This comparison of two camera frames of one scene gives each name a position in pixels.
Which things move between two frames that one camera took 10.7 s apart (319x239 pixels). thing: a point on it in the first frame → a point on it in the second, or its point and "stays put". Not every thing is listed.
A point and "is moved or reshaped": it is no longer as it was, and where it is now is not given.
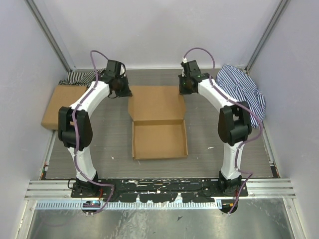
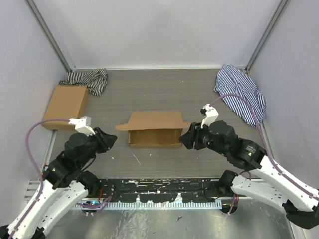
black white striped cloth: [83, 78] stays put
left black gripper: [126, 92] → [106, 141]
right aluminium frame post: [266, 34] stays put
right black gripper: [182, 90] → [192, 135]
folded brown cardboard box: [64, 96] stays put
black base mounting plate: [161, 190] stays put
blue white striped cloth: [238, 85] stays put
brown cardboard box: [158, 113] is moved or reshaped
